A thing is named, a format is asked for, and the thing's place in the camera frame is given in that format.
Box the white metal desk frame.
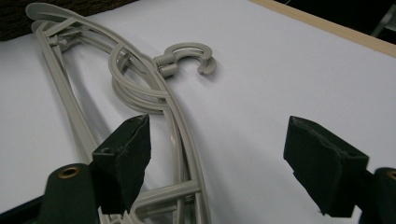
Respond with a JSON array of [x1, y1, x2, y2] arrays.
[[371, 3, 396, 39]]

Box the white table cover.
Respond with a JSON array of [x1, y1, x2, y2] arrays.
[[0, 0, 396, 224]]

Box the grey plastic clothes hanger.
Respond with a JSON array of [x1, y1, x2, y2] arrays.
[[25, 2, 216, 224], [110, 71, 200, 224], [30, 20, 218, 224]]

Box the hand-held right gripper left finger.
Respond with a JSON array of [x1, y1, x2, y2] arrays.
[[91, 114, 153, 216]]

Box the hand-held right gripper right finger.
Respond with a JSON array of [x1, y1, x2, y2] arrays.
[[282, 115, 370, 218]]

